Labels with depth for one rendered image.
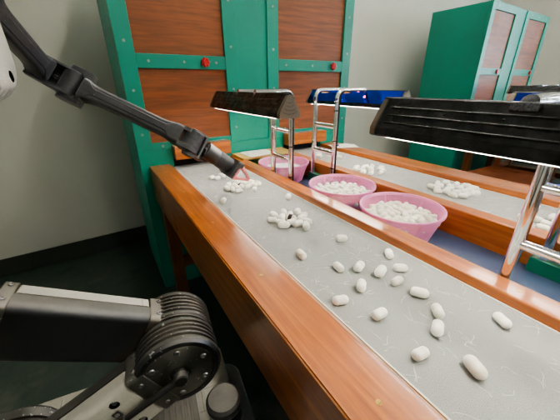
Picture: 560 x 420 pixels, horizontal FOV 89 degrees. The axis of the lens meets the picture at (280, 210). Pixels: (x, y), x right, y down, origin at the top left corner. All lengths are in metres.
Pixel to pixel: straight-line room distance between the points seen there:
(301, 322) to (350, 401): 0.14
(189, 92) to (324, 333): 1.36
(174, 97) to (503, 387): 1.53
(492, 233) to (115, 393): 0.99
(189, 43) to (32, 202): 1.46
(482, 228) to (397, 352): 0.61
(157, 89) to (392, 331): 1.40
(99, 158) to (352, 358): 2.11
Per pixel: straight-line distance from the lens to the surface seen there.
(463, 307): 0.68
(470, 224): 1.07
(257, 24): 1.78
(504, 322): 0.66
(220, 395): 0.71
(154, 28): 1.60
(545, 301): 0.74
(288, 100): 0.92
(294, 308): 0.55
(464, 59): 3.54
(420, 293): 0.65
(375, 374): 0.48
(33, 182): 2.38
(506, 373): 0.59
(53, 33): 2.31
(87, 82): 1.08
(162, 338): 0.50
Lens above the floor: 1.14
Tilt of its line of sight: 24 degrees down
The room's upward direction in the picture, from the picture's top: straight up
